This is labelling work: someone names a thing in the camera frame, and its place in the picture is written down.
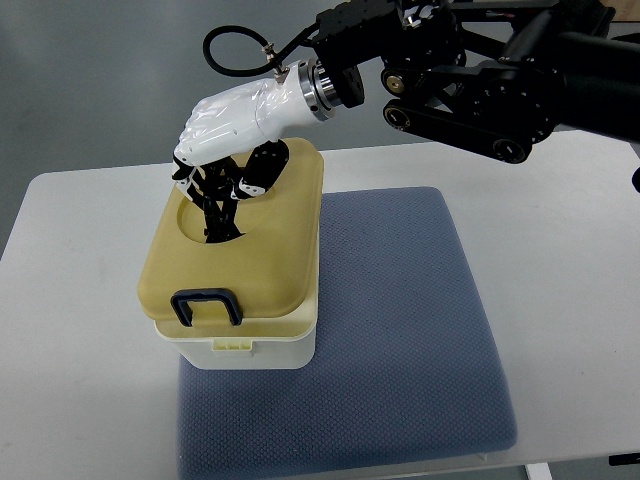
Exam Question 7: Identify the blue grey fabric mat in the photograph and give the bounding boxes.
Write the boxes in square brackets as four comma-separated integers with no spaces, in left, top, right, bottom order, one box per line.
[177,187,517,479]

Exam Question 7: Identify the dark front latch clip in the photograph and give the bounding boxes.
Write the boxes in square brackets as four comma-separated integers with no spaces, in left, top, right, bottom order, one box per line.
[170,288,244,328]

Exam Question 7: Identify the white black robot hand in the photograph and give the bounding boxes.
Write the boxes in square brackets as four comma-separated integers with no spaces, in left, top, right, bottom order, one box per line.
[171,58,346,206]

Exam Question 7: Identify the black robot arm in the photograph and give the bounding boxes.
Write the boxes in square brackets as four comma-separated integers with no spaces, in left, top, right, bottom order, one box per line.
[311,1,639,164]

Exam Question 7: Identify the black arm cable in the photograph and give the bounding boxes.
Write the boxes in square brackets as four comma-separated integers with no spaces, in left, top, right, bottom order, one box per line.
[202,25,321,80]

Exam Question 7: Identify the white storage box base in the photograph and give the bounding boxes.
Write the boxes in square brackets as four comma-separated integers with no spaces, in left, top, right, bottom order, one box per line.
[155,271,319,370]

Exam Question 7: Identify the yellow storage box lid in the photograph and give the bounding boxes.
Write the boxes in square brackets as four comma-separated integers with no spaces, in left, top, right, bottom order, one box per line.
[138,138,324,321]

